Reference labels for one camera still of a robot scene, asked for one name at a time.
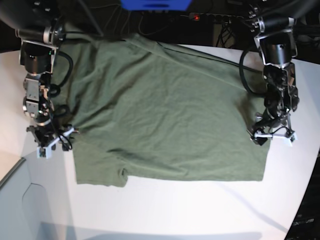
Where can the black power strip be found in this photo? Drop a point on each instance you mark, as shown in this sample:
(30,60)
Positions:
(214,18)

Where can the blue box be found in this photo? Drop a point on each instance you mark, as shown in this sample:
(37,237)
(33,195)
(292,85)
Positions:
(155,5)

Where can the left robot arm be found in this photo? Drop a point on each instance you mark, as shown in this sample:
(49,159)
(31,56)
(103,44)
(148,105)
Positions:
(272,23)

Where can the green t-shirt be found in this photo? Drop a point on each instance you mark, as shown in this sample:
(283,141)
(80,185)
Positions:
(161,111)

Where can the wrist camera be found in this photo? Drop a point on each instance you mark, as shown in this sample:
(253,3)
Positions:
(290,138)
(44,152)

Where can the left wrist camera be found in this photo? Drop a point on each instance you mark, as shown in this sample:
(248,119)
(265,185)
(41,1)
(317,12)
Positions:
(290,138)

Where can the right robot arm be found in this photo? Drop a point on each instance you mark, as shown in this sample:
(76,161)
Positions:
(40,27)

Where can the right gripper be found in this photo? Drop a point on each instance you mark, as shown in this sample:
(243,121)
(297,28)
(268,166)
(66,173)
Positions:
(50,136)

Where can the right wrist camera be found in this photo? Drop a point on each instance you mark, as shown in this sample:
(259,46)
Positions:
(44,152)

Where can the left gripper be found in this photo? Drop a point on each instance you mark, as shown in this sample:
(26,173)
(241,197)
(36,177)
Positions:
(265,127)

